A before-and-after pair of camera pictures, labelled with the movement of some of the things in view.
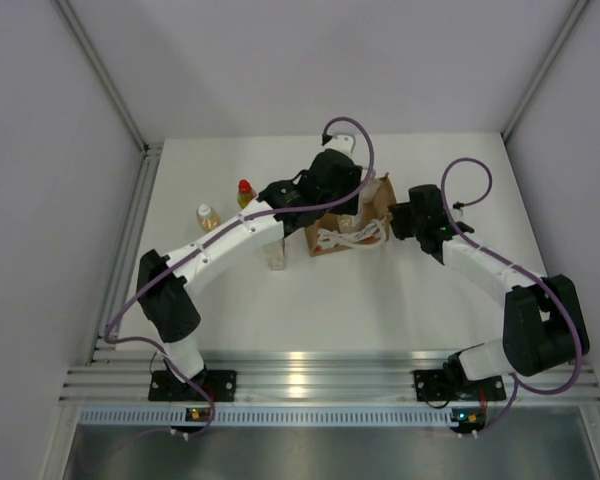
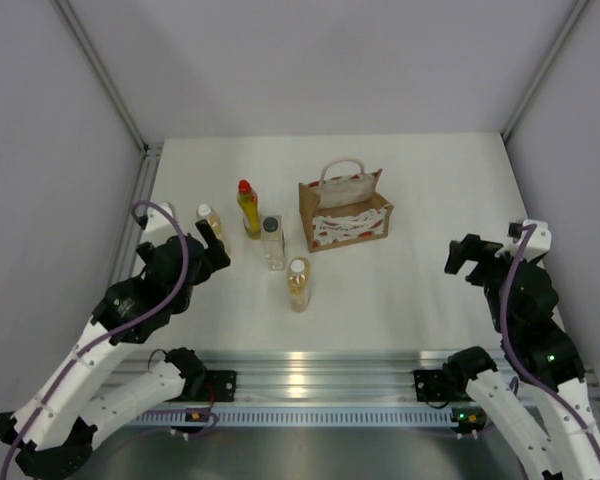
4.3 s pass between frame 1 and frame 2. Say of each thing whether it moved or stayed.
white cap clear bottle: moved
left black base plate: stayed
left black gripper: moved
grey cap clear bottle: stayed
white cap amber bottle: stayed
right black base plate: stayed
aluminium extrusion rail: stayed
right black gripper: moved
